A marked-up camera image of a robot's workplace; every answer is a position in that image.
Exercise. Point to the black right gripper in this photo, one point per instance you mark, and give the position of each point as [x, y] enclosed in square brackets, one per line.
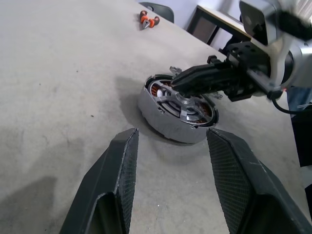
[246, 63]

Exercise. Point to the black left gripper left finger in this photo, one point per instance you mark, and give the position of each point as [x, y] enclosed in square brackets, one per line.
[102, 185]

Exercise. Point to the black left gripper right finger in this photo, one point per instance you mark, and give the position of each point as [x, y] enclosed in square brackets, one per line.
[246, 190]

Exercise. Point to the spoked silver rotor black rim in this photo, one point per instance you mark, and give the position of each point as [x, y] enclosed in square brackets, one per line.
[185, 107]

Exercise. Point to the motor stator housing copper coils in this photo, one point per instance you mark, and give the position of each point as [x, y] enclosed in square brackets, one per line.
[156, 117]

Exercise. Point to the white-topped black-framed desk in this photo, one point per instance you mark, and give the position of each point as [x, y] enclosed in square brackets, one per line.
[219, 17]

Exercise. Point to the black box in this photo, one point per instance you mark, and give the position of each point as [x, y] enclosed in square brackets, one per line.
[304, 141]

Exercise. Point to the orange black needle-nose pliers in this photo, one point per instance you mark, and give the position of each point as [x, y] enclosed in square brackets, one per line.
[151, 23]

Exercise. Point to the dark grey folding chair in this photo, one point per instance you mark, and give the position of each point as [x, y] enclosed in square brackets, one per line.
[161, 9]

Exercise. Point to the blue fabric item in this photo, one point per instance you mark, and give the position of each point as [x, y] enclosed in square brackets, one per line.
[301, 100]

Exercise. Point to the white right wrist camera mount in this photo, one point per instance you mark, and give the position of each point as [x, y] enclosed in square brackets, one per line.
[258, 22]

